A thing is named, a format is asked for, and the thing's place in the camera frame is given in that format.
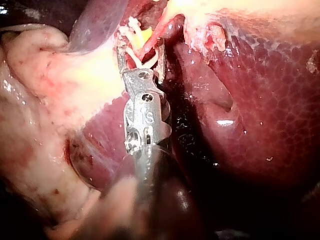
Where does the right arm instrument jaw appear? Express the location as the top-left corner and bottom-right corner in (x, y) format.
(155, 37), (167, 84)
(115, 36), (129, 74)

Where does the right arm instrument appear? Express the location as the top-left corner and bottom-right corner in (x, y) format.
(121, 69), (173, 155)

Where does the pale fatty tissue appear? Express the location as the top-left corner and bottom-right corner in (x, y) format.
(0, 24), (142, 240)

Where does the dark red liver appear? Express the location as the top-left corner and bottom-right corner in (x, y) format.
(0, 0), (320, 240)

